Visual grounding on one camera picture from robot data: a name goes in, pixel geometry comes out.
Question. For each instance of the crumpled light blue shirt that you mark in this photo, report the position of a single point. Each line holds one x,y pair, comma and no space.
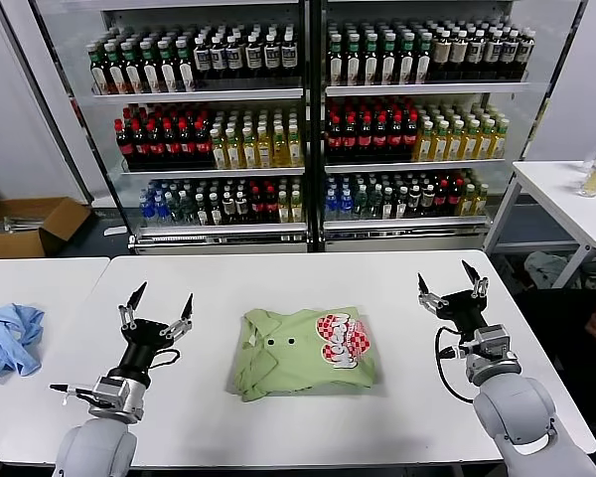
10,343

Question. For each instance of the open glass cooler door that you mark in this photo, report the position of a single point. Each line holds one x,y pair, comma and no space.
551,59
40,59

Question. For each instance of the beverage cooler cabinet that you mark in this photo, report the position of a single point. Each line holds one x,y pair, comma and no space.
203,244
402,241

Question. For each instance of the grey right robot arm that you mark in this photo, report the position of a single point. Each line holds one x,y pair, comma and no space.
521,412

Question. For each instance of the clear green water bottle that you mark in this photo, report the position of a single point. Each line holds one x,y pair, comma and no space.
176,211
360,205
374,205
189,212

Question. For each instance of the dark bottle beige label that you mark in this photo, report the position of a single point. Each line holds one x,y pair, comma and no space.
442,53
459,53

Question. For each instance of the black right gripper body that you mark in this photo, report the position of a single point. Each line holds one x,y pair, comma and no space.
467,313

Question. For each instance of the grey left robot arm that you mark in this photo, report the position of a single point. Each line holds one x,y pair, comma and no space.
94,447

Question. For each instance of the blue drink bottle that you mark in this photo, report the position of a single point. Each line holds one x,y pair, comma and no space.
147,211
161,211
346,206
332,206

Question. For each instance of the small white flat object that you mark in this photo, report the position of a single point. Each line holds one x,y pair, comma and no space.
115,231

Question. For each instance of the dark bottle green cap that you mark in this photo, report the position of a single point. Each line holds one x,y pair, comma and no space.
115,74
185,73
336,67
406,66
353,67
98,74
371,67
132,74
423,65
168,73
389,66
150,74

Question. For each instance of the dark drink bottle white cap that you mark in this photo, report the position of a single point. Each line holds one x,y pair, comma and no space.
427,201
414,203
387,206
215,213
401,206
228,211
242,211
202,213

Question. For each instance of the green polo shirt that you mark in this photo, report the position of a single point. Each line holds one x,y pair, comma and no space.
288,367

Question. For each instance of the bundle of metal rods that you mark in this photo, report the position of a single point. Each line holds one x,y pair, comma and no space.
15,224

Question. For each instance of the clear jar yellow contents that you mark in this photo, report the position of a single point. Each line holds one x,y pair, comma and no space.
593,184

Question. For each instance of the crumpled grey cloth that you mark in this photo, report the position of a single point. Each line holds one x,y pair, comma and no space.
544,266

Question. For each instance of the cola bottle red cap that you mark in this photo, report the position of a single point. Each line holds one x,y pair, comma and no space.
187,148
155,148
171,148
270,208
410,140
202,148
349,141
380,141
395,141
124,148
334,141
442,199
140,148
365,141
256,208
455,199

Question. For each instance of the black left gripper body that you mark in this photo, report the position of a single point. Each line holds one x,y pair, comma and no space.
144,348

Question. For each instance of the open cardboard box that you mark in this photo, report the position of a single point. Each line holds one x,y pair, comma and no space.
10,246

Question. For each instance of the yellow tea bottle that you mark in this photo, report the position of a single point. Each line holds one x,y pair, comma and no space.
249,155
219,155
295,152
234,155
499,144
467,203
296,211
425,146
481,201
485,145
284,211
455,146
470,145
440,146
264,154
280,153

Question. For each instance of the white side table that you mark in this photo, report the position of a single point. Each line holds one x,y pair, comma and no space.
556,189

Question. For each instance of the white cooler shelf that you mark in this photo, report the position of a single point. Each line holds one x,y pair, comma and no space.
402,224
412,166
218,229
198,95
427,90
213,173

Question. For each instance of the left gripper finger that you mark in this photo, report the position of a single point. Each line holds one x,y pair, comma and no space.
134,298
186,311

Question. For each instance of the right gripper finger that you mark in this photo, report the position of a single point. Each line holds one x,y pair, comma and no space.
472,271
424,285

